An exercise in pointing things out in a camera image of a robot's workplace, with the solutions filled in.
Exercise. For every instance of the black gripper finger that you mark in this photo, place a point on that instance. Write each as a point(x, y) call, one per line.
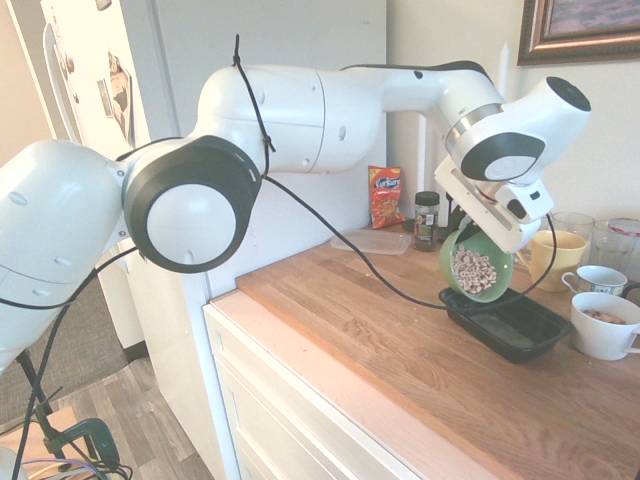
point(468, 235)

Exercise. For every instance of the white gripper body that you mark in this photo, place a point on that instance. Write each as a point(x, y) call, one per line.
point(480, 212)

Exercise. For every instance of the cereal rings pile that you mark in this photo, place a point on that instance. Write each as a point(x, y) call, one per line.
point(472, 272)
point(602, 316)

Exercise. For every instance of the green ceramic bowl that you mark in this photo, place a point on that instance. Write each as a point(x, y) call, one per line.
point(500, 270)

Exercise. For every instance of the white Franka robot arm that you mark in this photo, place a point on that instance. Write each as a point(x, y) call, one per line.
point(280, 115)

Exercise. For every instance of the black-lidded spice jar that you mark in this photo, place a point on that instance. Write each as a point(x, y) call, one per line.
point(426, 225)

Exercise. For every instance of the black candle holder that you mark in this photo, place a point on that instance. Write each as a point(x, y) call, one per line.
point(409, 226)

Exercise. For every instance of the orange Kurkure snack bag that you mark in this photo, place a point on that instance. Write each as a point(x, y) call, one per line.
point(386, 197)

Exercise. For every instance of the clear glass tumbler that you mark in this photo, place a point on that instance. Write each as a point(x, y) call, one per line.
point(572, 222)

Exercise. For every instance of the clear plastic container lid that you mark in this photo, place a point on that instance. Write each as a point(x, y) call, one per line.
point(372, 242)

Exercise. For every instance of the yellow ceramic mug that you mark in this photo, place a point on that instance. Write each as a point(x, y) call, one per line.
point(567, 255)

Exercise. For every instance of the black plastic food container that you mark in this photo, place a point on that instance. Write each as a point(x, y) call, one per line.
point(520, 332)

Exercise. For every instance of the clear glass mug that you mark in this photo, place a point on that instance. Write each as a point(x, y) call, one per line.
point(610, 250)

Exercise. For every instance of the white patterned tea cup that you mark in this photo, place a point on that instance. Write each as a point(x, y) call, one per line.
point(600, 281)

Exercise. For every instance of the large white cup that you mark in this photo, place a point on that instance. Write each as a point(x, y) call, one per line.
point(600, 340)

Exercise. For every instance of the wooden framed picture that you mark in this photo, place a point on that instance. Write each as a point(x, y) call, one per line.
point(580, 30)

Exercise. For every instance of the white drawer cabinet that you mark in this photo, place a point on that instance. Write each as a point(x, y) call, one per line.
point(280, 400)

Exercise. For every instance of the white refrigerator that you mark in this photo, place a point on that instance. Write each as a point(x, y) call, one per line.
point(280, 30)

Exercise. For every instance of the photo on fridge door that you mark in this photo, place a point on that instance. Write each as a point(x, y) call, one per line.
point(121, 100)

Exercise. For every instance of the small fridge door photo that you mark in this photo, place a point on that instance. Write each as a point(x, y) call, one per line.
point(104, 97)

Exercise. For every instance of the dark green screw clamp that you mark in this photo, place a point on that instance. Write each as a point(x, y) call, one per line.
point(95, 435)

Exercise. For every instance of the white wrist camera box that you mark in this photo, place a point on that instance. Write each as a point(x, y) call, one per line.
point(530, 202)

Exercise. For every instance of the black camera stand pole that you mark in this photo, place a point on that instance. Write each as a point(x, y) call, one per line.
point(34, 382)

